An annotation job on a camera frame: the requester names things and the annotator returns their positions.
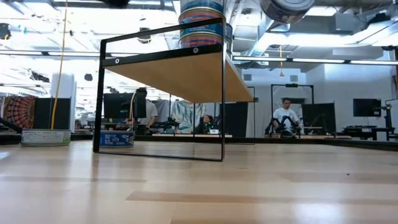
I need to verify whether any person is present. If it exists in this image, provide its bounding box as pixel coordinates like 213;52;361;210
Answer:
195;114;218;135
130;87;159;128
272;98;302;131

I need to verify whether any black partition panel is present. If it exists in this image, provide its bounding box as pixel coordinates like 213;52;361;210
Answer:
302;103;337;134
224;101;249;138

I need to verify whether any black monitor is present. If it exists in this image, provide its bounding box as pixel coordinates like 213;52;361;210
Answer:
353;98;382;118
103;92;147;119

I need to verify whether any ceiling light bar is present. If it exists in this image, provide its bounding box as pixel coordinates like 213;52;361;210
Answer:
233;55;289;62
349;59;398;66
292;57;346;64

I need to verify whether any black dome lamp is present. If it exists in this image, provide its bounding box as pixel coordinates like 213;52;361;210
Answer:
136;27;152;44

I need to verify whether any red patterned cloth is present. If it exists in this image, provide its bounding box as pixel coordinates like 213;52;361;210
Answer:
2;95;37;130

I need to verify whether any yellow hanging cord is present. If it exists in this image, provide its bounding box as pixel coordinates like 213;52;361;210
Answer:
279;45;285;77

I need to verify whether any black metal stand frame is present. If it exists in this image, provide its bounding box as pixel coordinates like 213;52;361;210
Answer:
270;83;315;130

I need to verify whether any long yellow cable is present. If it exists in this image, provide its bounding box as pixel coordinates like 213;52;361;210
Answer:
51;0;68;130

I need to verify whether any black camera on stand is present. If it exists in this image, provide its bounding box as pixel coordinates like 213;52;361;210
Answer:
381;98;398;131

